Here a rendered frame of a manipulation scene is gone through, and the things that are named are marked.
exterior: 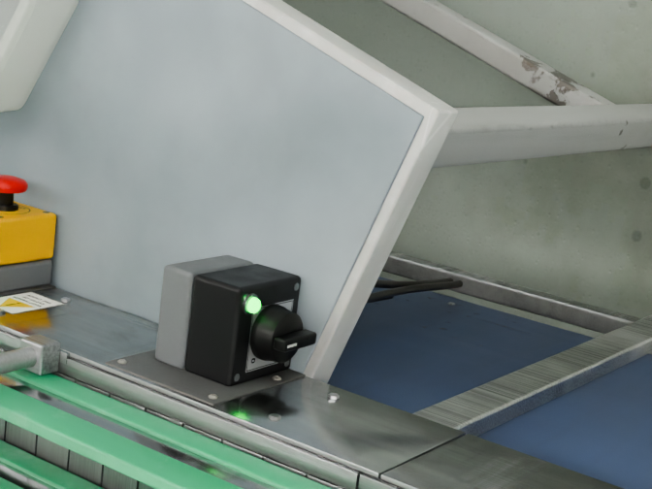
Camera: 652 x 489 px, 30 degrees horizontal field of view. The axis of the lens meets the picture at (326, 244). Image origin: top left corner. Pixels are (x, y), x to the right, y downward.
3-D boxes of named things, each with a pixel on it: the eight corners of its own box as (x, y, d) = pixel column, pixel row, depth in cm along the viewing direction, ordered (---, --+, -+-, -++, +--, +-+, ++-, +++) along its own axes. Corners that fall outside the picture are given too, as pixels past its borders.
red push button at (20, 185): (-28, 210, 112) (-26, 174, 111) (6, 207, 115) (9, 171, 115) (0, 219, 110) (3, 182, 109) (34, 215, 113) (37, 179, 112)
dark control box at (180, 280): (220, 342, 104) (152, 360, 97) (230, 252, 102) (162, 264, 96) (296, 370, 100) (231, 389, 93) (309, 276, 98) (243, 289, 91)
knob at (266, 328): (281, 353, 98) (315, 365, 96) (245, 364, 94) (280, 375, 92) (288, 300, 97) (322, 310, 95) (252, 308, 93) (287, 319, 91)
